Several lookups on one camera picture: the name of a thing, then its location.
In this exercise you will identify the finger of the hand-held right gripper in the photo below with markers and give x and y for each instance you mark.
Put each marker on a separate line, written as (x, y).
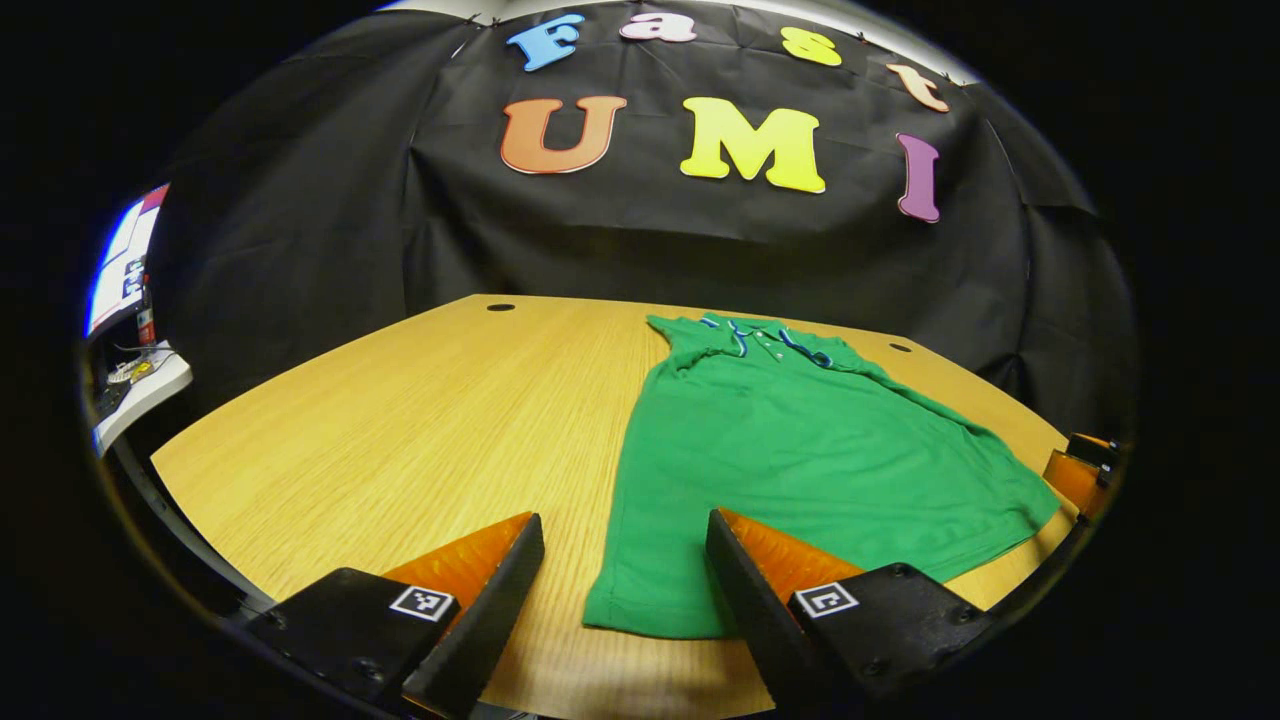
(1075, 485)
(1098, 452)

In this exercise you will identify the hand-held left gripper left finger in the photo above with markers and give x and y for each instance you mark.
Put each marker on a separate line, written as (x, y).
(490, 630)

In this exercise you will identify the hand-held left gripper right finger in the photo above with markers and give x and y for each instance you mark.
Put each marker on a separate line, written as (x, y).
(760, 620)

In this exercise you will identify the green T-shirt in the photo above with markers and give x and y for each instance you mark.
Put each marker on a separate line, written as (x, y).
(800, 470)

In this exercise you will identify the black backdrop cloth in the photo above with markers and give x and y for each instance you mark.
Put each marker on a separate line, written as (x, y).
(650, 250)

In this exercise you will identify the white side desk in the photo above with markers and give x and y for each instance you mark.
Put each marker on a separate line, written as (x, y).
(150, 395)

